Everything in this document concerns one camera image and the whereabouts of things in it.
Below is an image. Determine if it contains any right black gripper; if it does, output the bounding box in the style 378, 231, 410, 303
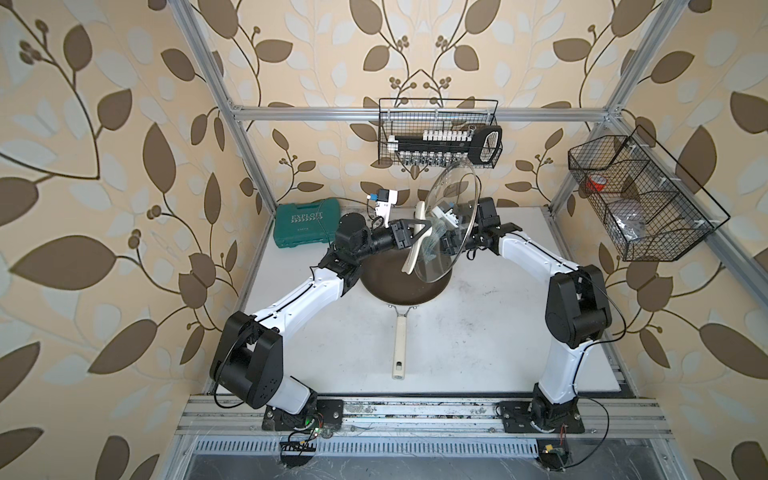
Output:
421, 227, 482, 258

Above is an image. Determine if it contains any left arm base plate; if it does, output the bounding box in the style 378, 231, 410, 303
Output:
261, 398, 344, 433

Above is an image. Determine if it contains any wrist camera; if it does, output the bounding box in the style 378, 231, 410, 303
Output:
367, 189, 398, 225
432, 202, 461, 229

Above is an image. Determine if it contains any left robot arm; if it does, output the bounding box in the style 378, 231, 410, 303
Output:
209, 213, 431, 415

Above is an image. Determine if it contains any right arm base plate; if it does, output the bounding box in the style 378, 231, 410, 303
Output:
496, 399, 585, 434

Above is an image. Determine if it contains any green tool case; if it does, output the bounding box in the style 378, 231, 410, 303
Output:
273, 198, 341, 248

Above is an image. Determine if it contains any wire basket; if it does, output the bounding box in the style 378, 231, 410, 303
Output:
568, 125, 731, 262
376, 97, 503, 170

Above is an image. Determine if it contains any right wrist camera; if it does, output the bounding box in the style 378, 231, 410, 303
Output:
432, 202, 461, 229

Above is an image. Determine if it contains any black socket holder tool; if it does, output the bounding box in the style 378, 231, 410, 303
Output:
384, 125, 503, 168

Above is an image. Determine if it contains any clear plastic bag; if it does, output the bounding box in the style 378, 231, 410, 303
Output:
608, 199, 646, 241

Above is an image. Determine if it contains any glass pot lid cream handle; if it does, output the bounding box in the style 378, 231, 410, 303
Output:
400, 160, 483, 284

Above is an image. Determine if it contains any frying pan cream handle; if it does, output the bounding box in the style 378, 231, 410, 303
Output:
358, 245, 455, 381

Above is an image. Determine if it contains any back wire basket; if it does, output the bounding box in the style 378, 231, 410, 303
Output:
376, 97, 503, 170

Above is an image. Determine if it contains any aluminium front rail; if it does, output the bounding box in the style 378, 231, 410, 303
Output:
176, 395, 673, 439

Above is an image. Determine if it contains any right wire basket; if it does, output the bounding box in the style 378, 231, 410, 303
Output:
568, 125, 731, 262

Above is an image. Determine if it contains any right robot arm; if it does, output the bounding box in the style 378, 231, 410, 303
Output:
419, 198, 612, 429

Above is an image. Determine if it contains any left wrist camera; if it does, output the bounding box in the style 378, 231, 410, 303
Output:
367, 189, 398, 225

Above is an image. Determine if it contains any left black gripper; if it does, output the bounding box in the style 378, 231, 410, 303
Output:
349, 218, 428, 265

